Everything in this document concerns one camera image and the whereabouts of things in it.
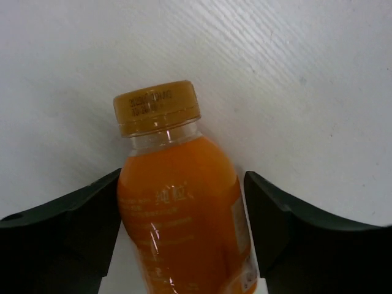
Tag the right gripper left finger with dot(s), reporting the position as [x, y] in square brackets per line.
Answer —
[62, 246]

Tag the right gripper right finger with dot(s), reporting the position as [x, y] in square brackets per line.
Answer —
[301, 248]

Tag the orange juice bottle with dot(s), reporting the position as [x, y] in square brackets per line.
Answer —
[179, 197]

